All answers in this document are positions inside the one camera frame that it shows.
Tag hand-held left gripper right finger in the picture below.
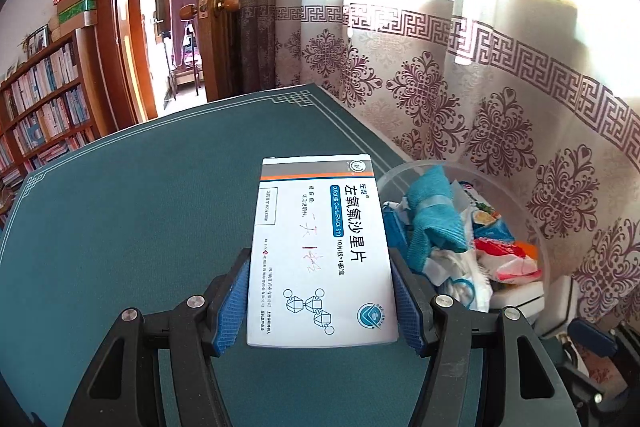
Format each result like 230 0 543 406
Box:
390 249 568 427

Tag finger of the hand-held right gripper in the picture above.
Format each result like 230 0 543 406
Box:
566 317 621 360

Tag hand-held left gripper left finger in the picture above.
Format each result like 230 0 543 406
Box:
62 249 251 427

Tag white plastic packet blue edge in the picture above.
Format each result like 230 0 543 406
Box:
425 249 493 313

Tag white medicine box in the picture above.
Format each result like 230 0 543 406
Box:
490 279 546 313
246 153 400 349

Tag teal woven cloth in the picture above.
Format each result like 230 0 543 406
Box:
382 166 471 280

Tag red and white packet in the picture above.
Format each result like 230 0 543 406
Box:
474 237 543 283

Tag blue noodle packet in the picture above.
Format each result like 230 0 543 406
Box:
452 179 503 240

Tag clear plastic bowl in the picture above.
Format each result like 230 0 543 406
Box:
376 161 551 323

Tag teal table mat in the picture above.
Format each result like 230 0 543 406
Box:
0 83 566 427

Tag white patterned curtain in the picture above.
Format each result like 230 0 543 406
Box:
272 0 640 358

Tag wooden door with knobs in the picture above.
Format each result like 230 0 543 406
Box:
179 0 242 102

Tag wooden bookcase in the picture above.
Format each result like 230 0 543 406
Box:
0 29 108 208

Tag rows of shelved books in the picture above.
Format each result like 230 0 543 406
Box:
0 44 96 202

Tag hanging purple pants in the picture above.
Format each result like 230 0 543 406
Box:
170 0 198 58

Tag wooden door frame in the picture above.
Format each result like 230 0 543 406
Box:
95 0 203 135

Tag film strip picture frame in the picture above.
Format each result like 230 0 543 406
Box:
25 26 50 55

